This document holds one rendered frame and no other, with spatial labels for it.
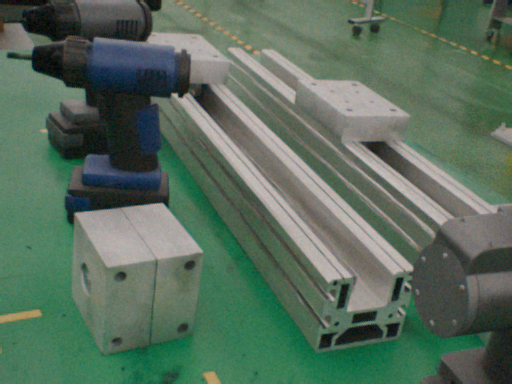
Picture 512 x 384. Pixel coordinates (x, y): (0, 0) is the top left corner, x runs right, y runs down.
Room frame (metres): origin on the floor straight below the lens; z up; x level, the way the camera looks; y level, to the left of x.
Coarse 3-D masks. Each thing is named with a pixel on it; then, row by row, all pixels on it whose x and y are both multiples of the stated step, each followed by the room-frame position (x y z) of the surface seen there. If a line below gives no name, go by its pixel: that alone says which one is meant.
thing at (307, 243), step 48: (192, 144) 0.91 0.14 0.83; (240, 144) 0.94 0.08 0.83; (240, 192) 0.75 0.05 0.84; (288, 192) 0.80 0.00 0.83; (240, 240) 0.73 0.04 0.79; (288, 240) 0.63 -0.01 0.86; (336, 240) 0.68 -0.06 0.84; (384, 240) 0.65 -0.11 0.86; (288, 288) 0.61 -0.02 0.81; (336, 288) 0.56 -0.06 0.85; (384, 288) 0.59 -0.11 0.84; (336, 336) 0.56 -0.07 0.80; (384, 336) 0.59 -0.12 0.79
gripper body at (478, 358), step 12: (492, 336) 0.41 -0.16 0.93; (504, 336) 0.39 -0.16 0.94; (480, 348) 0.43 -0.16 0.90; (492, 348) 0.40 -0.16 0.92; (504, 348) 0.39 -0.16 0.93; (444, 360) 0.40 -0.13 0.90; (456, 360) 0.41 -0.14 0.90; (468, 360) 0.41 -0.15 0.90; (480, 360) 0.41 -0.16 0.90; (492, 360) 0.40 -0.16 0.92; (504, 360) 0.39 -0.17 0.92; (444, 372) 0.40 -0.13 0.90; (456, 372) 0.39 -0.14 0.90; (468, 372) 0.40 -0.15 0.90; (480, 372) 0.40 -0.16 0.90; (492, 372) 0.39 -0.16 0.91; (504, 372) 0.39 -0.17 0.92
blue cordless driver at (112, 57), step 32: (32, 64) 0.72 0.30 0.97; (64, 64) 0.72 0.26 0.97; (96, 64) 0.72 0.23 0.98; (128, 64) 0.73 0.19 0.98; (160, 64) 0.74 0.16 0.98; (128, 96) 0.74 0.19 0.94; (160, 96) 0.75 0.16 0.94; (128, 128) 0.74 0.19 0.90; (96, 160) 0.76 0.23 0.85; (128, 160) 0.74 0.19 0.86; (96, 192) 0.72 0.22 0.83; (128, 192) 0.73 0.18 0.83; (160, 192) 0.74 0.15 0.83
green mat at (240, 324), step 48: (0, 96) 1.09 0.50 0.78; (48, 96) 1.13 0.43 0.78; (0, 144) 0.90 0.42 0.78; (48, 144) 0.93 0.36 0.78; (0, 192) 0.76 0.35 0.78; (48, 192) 0.78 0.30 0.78; (192, 192) 0.86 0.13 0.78; (480, 192) 1.03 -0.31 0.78; (0, 240) 0.65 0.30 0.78; (48, 240) 0.67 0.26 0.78; (48, 288) 0.58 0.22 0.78; (240, 288) 0.64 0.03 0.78; (0, 336) 0.50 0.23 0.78; (48, 336) 0.51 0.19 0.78; (192, 336) 0.54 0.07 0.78; (240, 336) 0.56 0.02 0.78; (288, 336) 0.57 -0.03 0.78; (432, 336) 0.61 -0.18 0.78
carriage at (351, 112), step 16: (304, 80) 1.06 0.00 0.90; (320, 80) 1.07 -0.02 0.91; (336, 80) 1.09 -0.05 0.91; (304, 96) 1.03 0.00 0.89; (320, 96) 0.99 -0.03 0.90; (336, 96) 1.00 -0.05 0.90; (352, 96) 1.02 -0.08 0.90; (368, 96) 1.03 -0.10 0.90; (320, 112) 0.98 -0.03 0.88; (336, 112) 0.94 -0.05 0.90; (352, 112) 0.94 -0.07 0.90; (368, 112) 0.95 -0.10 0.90; (384, 112) 0.97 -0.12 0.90; (400, 112) 0.98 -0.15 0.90; (336, 128) 0.94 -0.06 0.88; (352, 128) 0.93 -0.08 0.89; (368, 128) 0.94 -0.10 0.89; (384, 128) 0.95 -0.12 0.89; (400, 128) 0.97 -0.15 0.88; (368, 144) 0.96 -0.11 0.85
